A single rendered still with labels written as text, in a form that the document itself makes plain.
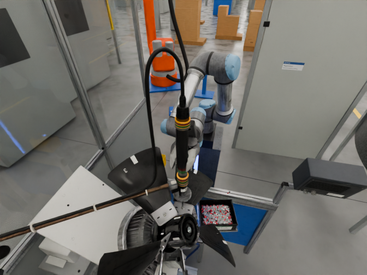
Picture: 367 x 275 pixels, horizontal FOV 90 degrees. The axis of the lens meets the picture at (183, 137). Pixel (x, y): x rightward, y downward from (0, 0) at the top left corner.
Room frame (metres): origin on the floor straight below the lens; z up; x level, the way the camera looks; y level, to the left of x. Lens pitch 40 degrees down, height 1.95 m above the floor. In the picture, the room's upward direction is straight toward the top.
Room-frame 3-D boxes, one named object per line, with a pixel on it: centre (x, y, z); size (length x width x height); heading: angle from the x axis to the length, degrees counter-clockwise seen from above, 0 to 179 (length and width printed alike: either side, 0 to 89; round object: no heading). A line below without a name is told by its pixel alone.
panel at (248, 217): (0.75, -0.18, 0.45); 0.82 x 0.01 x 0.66; 77
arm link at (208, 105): (1.16, -0.17, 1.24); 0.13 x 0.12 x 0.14; 62
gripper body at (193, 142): (0.53, -0.02, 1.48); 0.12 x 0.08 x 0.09; 167
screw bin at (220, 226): (0.57, -0.21, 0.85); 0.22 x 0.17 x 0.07; 91
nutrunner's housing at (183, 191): (0.42, 0.00, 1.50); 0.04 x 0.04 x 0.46
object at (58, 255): (0.37, 0.61, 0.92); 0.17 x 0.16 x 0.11; 77
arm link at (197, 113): (0.68, -0.06, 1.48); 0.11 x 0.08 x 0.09; 167
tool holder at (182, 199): (0.41, 0.01, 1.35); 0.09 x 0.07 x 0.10; 112
